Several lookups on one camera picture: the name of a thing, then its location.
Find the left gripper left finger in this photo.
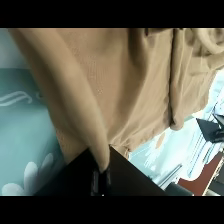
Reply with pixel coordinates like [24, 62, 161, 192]
[34, 147, 102, 197]

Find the tan shirt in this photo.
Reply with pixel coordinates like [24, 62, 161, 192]
[7, 28, 224, 173]

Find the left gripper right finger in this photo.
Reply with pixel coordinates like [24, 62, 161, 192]
[107, 145, 167, 197]

